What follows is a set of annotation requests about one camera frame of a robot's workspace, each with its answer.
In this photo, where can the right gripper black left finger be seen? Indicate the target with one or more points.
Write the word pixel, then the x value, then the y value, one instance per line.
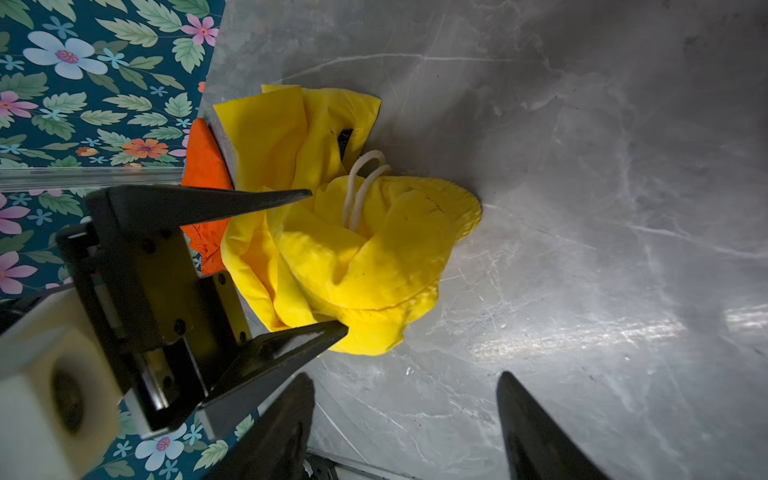
pixel 275 447

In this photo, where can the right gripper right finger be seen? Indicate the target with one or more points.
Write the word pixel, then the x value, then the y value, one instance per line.
pixel 535 445

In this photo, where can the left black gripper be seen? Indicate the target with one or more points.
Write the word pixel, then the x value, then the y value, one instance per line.
pixel 177 343

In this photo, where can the yellow shorts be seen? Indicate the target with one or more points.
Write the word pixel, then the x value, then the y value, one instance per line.
pixel 367 248

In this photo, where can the orange shorts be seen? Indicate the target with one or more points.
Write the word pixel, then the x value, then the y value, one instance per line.
pixel 206 168

